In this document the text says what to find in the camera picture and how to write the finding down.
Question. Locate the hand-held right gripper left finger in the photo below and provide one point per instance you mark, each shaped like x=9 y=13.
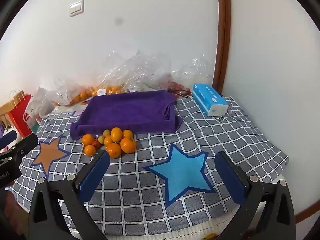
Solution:
x=96 y=172

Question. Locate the pile of bagged oranges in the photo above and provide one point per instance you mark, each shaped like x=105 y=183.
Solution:
x=82 y=96
x=113 y=89

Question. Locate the pile of bagged red tomatoes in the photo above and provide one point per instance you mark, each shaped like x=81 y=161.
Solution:
x=175 y=85

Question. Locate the dark-framed eyeglasses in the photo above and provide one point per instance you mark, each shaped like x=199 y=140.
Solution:
x=179 y=93

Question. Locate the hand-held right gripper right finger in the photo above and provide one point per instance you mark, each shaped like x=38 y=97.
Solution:
x=228 y=177

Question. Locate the grey checked star tablecloth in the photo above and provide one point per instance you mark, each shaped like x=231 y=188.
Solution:
x=140 y=180

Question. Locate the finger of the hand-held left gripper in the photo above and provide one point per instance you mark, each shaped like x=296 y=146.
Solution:
x=7 y=140
x=25 y=144

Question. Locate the red paper bag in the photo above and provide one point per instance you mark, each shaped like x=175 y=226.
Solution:
x=18 y=120

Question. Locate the brown wooden door frame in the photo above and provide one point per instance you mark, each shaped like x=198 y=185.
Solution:
x=223 y=30

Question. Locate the red cherry tomato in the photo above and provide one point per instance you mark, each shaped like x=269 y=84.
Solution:
x=96 y=144

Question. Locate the white plastic bag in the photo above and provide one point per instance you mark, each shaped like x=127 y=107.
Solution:
x=40 y=105

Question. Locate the labelled clear plastic bag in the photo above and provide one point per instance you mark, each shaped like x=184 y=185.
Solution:
x=140 y=70

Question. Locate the white light switch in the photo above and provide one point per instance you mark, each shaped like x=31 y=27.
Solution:
x=76 y=8

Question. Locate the orange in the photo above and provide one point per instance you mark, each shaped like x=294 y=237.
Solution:
x=128 y=145
x=127 y=134
x=90 y=150
x=114 y=150
x=108 y=140
x=116 y=134
x=88 y=139

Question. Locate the purple towel covered tray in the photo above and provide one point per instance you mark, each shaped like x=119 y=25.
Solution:
x=130 y=110

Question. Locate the blue tissue pack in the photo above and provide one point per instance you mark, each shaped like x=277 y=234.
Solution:
x=207 y=97

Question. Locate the green jujube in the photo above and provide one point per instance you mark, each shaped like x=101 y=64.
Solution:
x=107 y=132
x=101 y=139

